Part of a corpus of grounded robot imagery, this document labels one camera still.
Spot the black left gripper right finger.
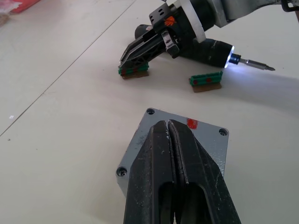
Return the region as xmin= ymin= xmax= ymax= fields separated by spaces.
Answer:
xmin=167 ymin=119 xmax=242 ymax=224

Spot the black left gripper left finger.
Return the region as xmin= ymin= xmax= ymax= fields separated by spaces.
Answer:
xmin=123 ymin=120 xmax=176 ymax=224

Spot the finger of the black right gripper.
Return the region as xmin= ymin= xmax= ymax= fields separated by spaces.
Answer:
xmin=125 ymin=39 xmax=168 ymax=70
xmin=119 ymin=31 xmax=164 ymax=65

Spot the grey metal box lid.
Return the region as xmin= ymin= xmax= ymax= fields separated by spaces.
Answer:
xmin=115 ymin=107 xmax=230 ymax=195

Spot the black electric screwdriver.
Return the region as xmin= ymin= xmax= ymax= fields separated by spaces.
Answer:
xmin=134 ymin=24 xmax=276 ymax=72

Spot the green screwdriver rest, brown base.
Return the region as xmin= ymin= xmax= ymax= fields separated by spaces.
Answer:
xmin=188 ymin=70 xmax=223 ymax=94
xmin=117 ymin=63 xmax=150 ymax=80

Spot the red flat package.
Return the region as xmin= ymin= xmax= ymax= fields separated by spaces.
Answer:
xmin=9 ymin=0 xmax=42 ymax=14

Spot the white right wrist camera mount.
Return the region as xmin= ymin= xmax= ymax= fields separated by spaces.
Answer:
xmin=172 ymin=0 xmax=206 ymax=44

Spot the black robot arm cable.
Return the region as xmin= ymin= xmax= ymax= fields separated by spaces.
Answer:
xmin=280 ymin=0 xmax=299 ymax=13

